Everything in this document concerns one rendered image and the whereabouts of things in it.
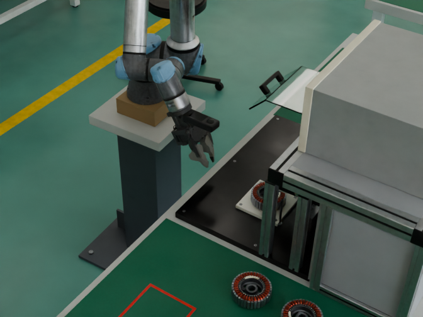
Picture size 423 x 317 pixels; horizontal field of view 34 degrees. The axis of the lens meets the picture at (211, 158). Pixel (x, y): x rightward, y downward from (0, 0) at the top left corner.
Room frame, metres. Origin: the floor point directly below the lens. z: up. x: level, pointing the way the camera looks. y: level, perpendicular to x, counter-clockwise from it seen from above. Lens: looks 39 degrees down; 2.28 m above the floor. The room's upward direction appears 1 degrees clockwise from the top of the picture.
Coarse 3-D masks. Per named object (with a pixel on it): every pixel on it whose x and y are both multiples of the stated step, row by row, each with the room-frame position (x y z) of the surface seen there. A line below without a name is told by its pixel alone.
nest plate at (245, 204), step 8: (256, 184) 1.71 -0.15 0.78; (248, 192) 1.67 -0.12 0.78; (240, 200) 1.63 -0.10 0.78; (248, 200) 1.63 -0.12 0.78; (288, 200) 1.64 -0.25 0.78; (296, 200) 1.64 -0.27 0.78; (240, 208) 1.60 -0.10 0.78; (248, 208) 1.60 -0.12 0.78; (256, 208) 1.60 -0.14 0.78; (288, 208) 1.60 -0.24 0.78; (256, 216) 1.57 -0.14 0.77
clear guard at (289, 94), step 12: (300, 72) 1.94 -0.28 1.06; (312, 72) 1.95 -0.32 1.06; (276, 84) 1.93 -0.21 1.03; (288, 84) 1.87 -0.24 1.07; (300, 84) 1.87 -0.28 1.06; (264, 96) 1.85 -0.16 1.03; (276, 96) 1.80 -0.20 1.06; (288, 96) 1.80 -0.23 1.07; (300, 96) 1.81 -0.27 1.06; (288, 108) 1.74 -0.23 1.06; (300, 108) 1.74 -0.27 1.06
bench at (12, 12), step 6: (30, 0) 4.14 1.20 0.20; (36, 0) 4.15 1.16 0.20; (42, 0) 4.20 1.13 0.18; (72, 0) 4.44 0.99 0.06; (78, 0) 4.47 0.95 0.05; (18, 6) 4.05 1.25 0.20; (24, 6) 4.06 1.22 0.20; (30, 6) 4.10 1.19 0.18; (72, 6) 4.45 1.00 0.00; (6, 12) 3.97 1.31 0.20; (12, 12) 3.97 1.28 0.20; (18, 12) 4.02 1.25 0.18; (0, 18) 3.89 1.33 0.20; (6, 18) 3.93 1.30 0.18; (0, 24) 3.88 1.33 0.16
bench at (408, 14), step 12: (372, 0) 3.13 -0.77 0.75; (384, 0) 3.13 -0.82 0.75; (396, 0) 3.13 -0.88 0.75; (408, 0) 3.13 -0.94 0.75; (420, 0) 3.14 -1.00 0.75; (384, 12) 3.09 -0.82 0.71; (396, 12) 3.06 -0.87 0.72; (408, 12) 3.03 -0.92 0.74; (420, 12) 3.01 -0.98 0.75; (420, 24) 2.99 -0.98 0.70
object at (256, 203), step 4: (260, 184) 1.67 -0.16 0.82; (264, 184) 1.67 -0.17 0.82; (252, 188) 1.65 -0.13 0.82; (256, 188) 1.65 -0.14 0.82; (260, 188) 1.65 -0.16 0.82; (252, 192) 1.63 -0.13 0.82; (256, 192) 1.63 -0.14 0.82; (260, 192) 1.65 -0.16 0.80; (280, 192) 1.63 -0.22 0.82; (252, 196) 1.61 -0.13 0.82; (256, 196) 1.61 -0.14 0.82; (260, 196) 1.61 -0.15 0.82; (280, 196) 1.62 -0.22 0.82; (284, 196) 1.61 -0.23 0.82; (252, 200) 1.61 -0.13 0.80; (256, 200) 1.60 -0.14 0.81; (260, 200) 1.60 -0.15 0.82; (280, 200) 1.60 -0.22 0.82; (284, 200) 1.60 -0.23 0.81; (256, 204) 1.59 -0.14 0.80; (260, 204) 1.58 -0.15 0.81; (284, 204) 1.60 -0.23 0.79; (260, 208) 1.58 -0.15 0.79
